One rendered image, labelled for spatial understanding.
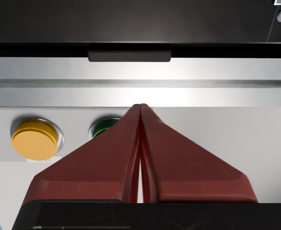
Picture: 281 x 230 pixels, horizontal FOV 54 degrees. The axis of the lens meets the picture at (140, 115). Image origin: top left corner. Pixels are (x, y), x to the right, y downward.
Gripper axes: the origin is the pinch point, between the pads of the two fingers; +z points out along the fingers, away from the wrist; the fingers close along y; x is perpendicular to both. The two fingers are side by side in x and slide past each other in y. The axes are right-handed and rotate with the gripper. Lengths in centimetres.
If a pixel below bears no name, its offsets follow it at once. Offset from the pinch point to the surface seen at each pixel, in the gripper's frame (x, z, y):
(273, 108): 13.0, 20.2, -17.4
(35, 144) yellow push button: 8.7, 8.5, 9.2
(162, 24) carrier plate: -1.8, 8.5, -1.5
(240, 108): 12.9, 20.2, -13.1
